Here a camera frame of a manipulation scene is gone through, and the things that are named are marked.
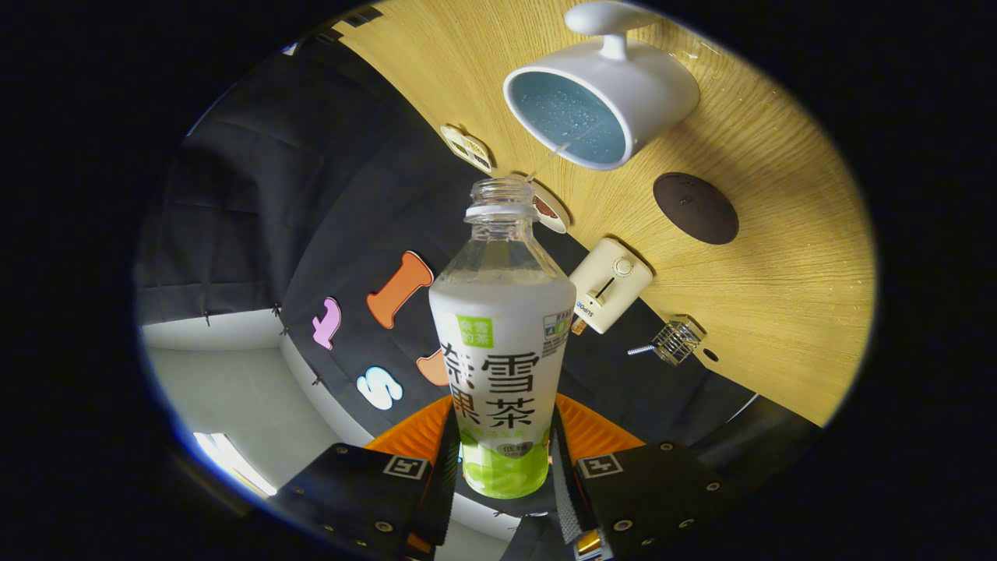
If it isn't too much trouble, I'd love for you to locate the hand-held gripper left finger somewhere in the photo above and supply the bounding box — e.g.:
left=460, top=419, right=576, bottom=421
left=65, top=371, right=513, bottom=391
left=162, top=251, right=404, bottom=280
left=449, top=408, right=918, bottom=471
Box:
left=273, top=393, right=460, bottom=561

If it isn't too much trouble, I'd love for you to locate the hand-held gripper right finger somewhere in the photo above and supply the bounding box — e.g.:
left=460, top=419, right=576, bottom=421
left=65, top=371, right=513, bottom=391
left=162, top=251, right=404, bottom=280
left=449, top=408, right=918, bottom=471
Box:
left=549, top=392, right=741, bottom=561

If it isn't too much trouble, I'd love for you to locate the white green juice bottle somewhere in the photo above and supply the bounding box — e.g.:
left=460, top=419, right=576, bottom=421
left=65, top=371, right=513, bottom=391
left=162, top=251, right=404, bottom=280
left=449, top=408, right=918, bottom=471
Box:
left=428, top=177, right=577, bottom=499

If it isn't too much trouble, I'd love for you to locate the dark brown round coaster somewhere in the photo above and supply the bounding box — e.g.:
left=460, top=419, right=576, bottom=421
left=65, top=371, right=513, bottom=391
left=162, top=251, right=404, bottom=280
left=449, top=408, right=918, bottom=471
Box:
left=652, top=172, right=740, bottom=245

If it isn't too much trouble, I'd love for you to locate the white cup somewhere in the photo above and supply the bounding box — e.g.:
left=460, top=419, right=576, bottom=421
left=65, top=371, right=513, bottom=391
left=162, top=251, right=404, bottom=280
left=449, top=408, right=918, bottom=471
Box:
left=502, top=0, right=702, bottom=171

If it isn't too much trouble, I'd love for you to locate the small glass jar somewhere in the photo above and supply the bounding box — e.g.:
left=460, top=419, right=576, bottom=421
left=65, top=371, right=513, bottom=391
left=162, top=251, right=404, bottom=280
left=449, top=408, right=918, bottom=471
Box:
left=650, top=316, right=707, bottom=367

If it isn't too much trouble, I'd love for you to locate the cream white appliance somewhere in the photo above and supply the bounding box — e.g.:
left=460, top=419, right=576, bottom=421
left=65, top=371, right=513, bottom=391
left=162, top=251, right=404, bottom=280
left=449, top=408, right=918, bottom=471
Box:
left=569, top=238, right=655, bottom=336

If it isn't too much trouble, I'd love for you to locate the ceiling light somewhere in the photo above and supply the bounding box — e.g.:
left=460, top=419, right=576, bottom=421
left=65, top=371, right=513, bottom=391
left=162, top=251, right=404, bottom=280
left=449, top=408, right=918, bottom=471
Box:
left=193, top=432, right=278, bottom=498

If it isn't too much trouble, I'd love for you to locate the round plate with food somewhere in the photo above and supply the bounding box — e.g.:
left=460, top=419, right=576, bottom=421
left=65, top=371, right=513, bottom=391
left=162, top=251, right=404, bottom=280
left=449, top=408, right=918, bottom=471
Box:
left=530, top=181, right=572, bottom=235

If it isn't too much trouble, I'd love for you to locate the wooden table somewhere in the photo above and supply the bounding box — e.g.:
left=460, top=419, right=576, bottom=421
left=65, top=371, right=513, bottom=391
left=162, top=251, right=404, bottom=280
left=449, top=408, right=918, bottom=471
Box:
left=331, top=0, right=879, bottom=428

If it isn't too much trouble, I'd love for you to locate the divided snack dish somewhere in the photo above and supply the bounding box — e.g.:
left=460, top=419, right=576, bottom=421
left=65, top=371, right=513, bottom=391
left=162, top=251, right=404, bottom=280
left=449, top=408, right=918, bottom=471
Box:
left=440, top=125, right=495, bottom=175

